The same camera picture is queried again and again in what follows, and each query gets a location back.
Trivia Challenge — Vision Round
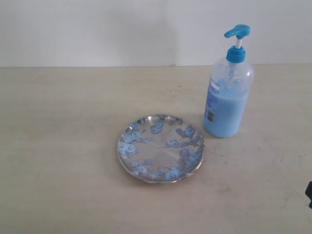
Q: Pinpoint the steel plate with soap blobs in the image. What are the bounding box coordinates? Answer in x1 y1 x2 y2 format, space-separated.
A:
117 114 205 184

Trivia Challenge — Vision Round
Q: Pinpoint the blue pump lotion bottle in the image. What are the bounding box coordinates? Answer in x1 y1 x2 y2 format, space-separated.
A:
203 24 254 138

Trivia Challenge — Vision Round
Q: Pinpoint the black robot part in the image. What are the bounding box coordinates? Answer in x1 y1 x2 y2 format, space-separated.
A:
305 181 312 209

